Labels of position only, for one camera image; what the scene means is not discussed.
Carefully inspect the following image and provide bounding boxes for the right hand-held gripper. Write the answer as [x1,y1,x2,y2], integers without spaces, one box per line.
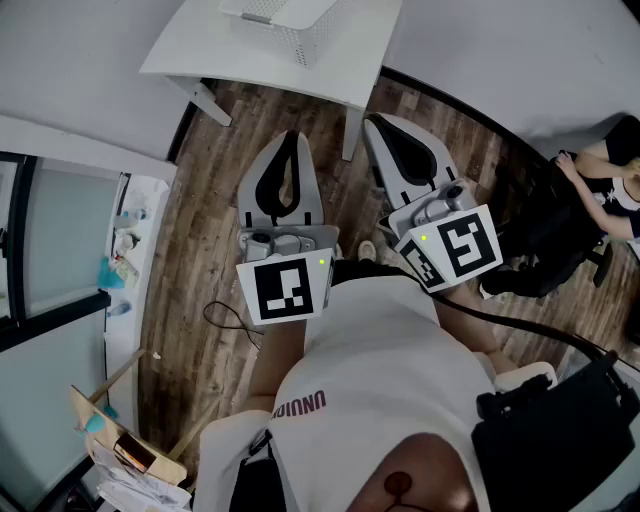
[363,113,504,294]

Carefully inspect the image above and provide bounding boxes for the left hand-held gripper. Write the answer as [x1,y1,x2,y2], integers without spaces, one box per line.
[235,130,342,327]

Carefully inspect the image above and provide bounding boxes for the white perforated plastic basket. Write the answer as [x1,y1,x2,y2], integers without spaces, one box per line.
[218,0,351,69]

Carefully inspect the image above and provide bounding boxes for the person's right forearm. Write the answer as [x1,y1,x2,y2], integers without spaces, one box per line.
[434,287,519,374]

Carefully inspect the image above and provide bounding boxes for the person's left forearm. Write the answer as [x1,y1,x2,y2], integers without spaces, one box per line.
[248,314,309,414]

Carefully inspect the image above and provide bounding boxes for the white table leg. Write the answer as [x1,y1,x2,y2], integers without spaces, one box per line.
[167,74,234,128]
[341,105,365,162]

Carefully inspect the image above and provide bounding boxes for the person's black trousers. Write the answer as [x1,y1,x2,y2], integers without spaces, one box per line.
[329,259,416,289]

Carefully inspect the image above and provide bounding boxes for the white window sill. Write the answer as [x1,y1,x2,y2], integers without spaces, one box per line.
[102,172,172,436]

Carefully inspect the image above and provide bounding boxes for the clear plastic bottle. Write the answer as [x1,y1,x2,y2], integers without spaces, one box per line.
[113,208,151,229]

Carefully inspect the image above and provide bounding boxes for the black office chair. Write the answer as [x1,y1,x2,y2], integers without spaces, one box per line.
[479,149,615,300]

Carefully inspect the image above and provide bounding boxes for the pale flat packet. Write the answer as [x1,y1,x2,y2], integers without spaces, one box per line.
[112,259,141,289]

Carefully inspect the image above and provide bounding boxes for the person's white shirt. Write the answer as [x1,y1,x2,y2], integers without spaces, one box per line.
[192,276,559,512]

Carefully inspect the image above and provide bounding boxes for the teal cloth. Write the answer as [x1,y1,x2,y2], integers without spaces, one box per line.
[97,255,126,291]

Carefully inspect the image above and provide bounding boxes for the wooden stool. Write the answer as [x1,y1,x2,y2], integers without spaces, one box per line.
[69,348,221,489]

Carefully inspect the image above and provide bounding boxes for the person's bare chest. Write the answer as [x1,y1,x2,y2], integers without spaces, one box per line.
[344,432,476,512]

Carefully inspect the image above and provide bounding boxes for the black backpack device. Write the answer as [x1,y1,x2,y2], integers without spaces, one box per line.
[471,349,640,512]

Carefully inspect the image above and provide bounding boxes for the pile of white papers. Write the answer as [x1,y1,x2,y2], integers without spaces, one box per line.
[92,439,194,512]

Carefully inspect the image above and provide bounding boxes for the thin black floor cable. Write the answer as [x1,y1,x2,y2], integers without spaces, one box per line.
[202,300,264,351]

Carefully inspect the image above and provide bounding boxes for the thick black gripper cable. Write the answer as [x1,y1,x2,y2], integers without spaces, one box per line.
[429,291,619,364]

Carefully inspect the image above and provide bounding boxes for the black window frame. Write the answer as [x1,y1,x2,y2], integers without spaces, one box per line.
[0,152,112,354]

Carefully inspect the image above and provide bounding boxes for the black strap bag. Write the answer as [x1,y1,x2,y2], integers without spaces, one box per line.
[228,429,287,512]

